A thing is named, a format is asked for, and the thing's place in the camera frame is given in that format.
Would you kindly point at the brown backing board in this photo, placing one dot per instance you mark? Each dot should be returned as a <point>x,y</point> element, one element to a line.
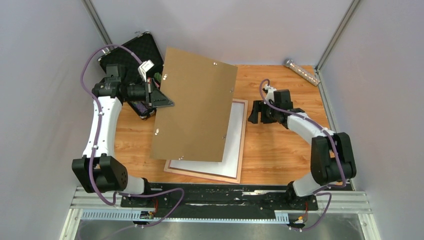
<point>195,127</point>

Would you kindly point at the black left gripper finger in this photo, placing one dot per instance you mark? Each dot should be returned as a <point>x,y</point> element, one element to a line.
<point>157,82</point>
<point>160,100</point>

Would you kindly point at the black poker chip case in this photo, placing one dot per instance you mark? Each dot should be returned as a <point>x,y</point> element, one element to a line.
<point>145,48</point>

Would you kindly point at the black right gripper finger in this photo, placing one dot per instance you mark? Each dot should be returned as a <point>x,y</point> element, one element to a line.
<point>257,106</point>
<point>254,117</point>

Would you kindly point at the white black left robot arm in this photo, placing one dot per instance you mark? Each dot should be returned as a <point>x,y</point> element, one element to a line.
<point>98,169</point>

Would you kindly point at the left aluminium enclosure post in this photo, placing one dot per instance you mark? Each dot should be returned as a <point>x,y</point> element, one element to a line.
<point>95,17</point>

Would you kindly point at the glittery silver tube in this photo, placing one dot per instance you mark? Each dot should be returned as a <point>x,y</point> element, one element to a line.
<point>309,77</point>

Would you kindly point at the wooden picture frame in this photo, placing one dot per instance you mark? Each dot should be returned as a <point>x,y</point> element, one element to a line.
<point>243,149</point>

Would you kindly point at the aluminium enclosure post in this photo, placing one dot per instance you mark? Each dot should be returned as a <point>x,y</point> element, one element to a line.
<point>352,8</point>
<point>95,17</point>

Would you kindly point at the aluminium front rail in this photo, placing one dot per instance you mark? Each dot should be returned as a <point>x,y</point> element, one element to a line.
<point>343,214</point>

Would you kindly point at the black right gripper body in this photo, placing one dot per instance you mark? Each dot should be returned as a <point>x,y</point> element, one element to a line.
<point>270,114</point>

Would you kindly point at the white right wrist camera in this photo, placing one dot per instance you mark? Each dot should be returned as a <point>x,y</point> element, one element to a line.
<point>269,93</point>

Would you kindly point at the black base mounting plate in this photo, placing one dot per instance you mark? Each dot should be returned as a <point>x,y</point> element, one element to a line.
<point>220,201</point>

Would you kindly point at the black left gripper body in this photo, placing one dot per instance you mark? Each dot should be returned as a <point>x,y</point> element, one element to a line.
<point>136,93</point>

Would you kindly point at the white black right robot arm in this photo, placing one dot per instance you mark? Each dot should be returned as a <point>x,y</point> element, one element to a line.
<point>332,161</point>

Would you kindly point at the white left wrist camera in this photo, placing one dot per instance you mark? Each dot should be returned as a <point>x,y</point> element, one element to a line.
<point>143,68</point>

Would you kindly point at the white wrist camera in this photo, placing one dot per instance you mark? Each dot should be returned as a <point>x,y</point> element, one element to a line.
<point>269,93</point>
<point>143,68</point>

